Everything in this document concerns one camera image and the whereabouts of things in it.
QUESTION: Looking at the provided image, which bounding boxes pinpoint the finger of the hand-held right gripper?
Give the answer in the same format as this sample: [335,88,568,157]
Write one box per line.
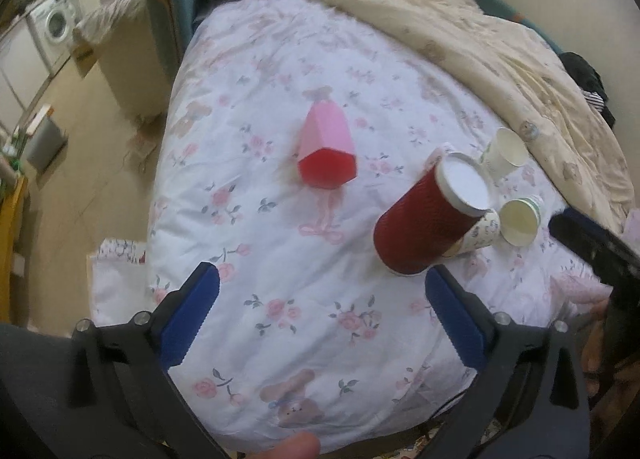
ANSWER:
[548,209,640,291]

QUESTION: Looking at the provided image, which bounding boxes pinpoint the white paper cup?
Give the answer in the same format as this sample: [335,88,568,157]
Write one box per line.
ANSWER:
[481,127,530,180]

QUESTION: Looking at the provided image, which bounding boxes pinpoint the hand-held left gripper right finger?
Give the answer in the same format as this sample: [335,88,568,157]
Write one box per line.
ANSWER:
[424,265,592,459]

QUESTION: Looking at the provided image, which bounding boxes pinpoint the beige comforter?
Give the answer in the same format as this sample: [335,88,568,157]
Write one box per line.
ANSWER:
[272,0,636,235]

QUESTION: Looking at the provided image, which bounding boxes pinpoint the white cabinet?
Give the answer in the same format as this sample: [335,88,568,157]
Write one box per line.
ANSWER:
[0,19,52,126]

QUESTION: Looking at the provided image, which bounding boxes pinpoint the red ribbed cup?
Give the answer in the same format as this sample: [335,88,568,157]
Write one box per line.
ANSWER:
[373,152,491,276]

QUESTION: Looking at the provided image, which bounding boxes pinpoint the dark clothing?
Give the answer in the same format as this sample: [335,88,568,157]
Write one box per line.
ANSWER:
[557,53,617,128]

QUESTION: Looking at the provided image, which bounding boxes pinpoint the patterned paper cup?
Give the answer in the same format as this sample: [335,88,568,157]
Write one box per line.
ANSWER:
[442,209,501,258]

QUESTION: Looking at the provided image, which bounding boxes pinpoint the white floral blanket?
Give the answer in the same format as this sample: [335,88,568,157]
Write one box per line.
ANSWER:
[87,0,617,456]

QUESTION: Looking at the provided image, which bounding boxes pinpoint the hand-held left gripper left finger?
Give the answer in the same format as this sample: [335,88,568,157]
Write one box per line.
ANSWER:
[67,261,232,459]

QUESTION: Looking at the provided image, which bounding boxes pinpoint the green rimmed paper cup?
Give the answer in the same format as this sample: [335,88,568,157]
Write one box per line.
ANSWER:
[499,195,544,246]

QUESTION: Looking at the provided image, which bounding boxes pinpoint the white washing machine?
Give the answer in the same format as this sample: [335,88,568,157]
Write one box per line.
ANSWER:
[27,0,83,66]

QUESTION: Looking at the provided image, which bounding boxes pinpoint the yellow furniture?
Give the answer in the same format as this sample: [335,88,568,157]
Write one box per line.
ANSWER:
[0,174,29,325]

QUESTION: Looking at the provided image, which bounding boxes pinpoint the grey bin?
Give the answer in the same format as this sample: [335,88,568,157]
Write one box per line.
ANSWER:
[25,109,69,172]

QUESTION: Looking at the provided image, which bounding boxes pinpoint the white printed cloth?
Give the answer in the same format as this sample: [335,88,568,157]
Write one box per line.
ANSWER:
[87,238,152,326]

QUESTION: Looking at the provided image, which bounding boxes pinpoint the pink faceted cup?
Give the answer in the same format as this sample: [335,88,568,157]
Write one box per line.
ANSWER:
[297,100,358,188]

